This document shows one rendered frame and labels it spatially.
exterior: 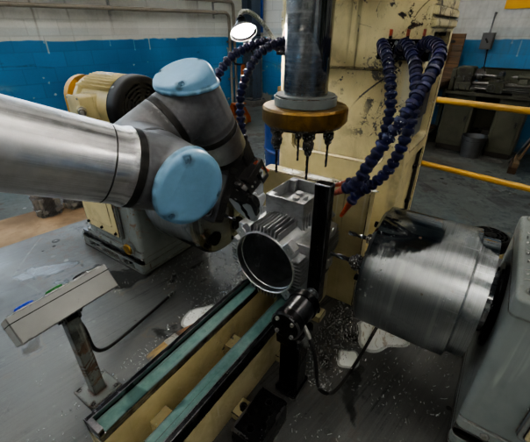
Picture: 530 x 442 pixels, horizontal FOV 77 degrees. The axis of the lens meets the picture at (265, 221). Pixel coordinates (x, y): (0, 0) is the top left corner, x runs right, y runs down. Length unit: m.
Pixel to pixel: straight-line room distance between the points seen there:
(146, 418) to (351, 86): 0.83
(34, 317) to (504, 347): 0.72
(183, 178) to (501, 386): 0.57
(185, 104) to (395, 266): 0.43
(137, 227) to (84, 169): 0.70
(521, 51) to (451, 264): 5.21
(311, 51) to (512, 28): 5.16
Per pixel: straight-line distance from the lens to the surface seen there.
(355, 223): 0.85
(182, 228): 0.88
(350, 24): 0.90
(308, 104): 0.68
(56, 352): 1.00
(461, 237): 0.66
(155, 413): 0.75
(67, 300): 0.68
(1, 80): 6.05
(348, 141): 0.93
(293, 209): 0.74
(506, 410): 0.72
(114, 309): 1.05
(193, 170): 0.38
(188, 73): 0.54
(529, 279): 0.62
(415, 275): 0.62
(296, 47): 0.70
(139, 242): 1.07
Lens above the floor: 1.47
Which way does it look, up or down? 30 degrees down
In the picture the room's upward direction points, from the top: straight up
